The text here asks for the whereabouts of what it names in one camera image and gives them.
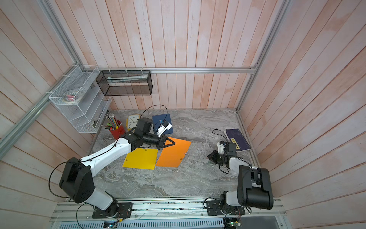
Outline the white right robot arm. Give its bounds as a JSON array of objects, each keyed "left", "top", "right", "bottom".
[{"left": 207, "top": 141, "right": 274, "bottom": 211}]

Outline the black wire mesh basket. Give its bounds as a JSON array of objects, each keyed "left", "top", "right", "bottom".
[{"left": 96, "top": 70, "right": 153, "bottom": 96}]

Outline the yellow desk clock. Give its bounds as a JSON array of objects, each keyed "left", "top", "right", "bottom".
[{"left": 126, "top": 114, "right": 140, "bottom": 131}]

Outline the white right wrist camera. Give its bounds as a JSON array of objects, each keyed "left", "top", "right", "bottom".
[{"left": 217, "top": 141, "right": 226, "bottom": 155}]

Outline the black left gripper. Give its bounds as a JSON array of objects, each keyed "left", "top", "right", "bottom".
[{"left": 143, "top": 133, "right": 176, "bottom": 150}]

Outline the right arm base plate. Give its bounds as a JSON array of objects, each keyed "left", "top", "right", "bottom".
[{"left": 203, "top": 198, "right": 246, "bottom": 216}]

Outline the aluminium front rail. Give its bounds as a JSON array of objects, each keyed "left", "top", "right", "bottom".
[{"left": 50, "top": 197, "right": 287, "bottom": 222}]

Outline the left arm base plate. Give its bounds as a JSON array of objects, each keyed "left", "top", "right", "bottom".
[{"left": 92, "top": 202, "right": 133, "bottom": 219}]

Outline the dark purple book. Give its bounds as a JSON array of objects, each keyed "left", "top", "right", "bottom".
[{"left": 226, "top": 129, "right": 251, "bottom": 152}]

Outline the orange paper document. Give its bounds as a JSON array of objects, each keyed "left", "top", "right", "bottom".
[{"left": 156, "top": 138, "right": 191, "bottom": 168}]

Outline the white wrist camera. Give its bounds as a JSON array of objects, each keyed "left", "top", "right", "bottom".
[
  {"left": 156, "top": 120, "right": 172, "bottom": 137},
  {"left": 217, "top": 141, "right": 226, "bottom": 155}
]

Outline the blue paper document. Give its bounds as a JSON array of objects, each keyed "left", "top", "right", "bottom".
[{"left": 152, "top": 114, "right": 172, "bottom": 133}]

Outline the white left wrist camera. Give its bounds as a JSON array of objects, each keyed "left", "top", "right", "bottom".
[{"left": 156, "top": 120, "right": 172, "bottom": 137}]

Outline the red metal pencil cup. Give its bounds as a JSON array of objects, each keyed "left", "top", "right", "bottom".
[{"left": 109, "top": 120, "right": 126, "bottom": 140}]

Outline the tape roll in shelf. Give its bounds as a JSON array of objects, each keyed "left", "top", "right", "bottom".
[{"left": 62, "top": 91, "right": 83, "bottom": 104}]

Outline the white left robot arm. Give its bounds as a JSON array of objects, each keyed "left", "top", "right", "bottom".
[{"left": 59, "top": 117, "right": 175, "bottom": 218}]

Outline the yellow paper document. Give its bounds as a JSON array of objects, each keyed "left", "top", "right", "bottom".
[{"left": 123, "top": 148, "right": 158, "bottom": 170}]

